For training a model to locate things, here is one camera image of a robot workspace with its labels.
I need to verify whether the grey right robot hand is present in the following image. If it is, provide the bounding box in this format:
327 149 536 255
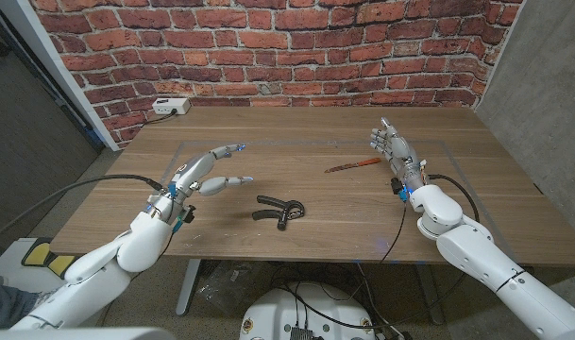
369 116 430 196

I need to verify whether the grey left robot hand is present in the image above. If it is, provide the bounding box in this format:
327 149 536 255
146 143 255 226

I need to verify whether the black grip strengthener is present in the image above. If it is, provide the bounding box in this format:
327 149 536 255
251 195 306 232

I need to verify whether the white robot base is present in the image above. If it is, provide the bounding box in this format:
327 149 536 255
238 281 378 340

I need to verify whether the white power strip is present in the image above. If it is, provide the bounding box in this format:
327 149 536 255
151 96 192 116

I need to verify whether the clear plastic bag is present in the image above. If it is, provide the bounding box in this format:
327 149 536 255
194 260 264 315

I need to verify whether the grey table leg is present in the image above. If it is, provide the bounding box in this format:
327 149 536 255
176 258 203 316
414 263 447 326

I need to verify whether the yellow pad with black rim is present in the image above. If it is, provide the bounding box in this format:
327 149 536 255
48 254 78 279
21 240 53 268

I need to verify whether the grey sneaker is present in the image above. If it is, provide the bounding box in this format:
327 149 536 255
31 287 57 308

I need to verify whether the white robot torso edge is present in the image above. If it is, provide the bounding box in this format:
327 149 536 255
0 327 178 340

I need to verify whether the person's leg in jeans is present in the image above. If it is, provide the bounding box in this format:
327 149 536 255
0 275 42 331

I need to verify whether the black power strip cable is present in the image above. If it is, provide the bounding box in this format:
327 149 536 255
143 109 178 127

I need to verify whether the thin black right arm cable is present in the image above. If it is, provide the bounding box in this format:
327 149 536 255
379 197 409 265

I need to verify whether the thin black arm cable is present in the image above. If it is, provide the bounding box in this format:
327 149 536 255
97 226 178 327
379 197 409 265

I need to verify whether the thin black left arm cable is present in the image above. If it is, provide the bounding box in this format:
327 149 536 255
97 226 178 327

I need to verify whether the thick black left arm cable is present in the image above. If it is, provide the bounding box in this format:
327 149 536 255
0 173 170 247

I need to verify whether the printed brick wall backdrop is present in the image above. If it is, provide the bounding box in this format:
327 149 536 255
29 0 527 150

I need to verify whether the white door frame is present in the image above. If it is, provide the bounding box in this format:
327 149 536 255
0 0 121 153

